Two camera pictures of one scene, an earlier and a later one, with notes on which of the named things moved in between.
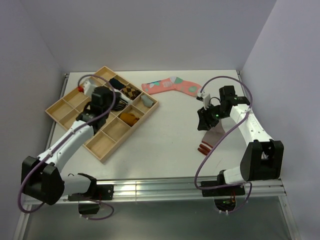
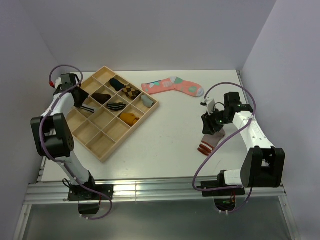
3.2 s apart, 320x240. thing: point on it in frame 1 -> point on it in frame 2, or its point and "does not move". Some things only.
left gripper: (112, 96) -> (84, 95)
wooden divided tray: (134, 106) does not move
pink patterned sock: (171, 84) does not move
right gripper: (205, 119) -> (209, 124)
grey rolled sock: (147, 101) does not move
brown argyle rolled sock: (131, 92) does not move
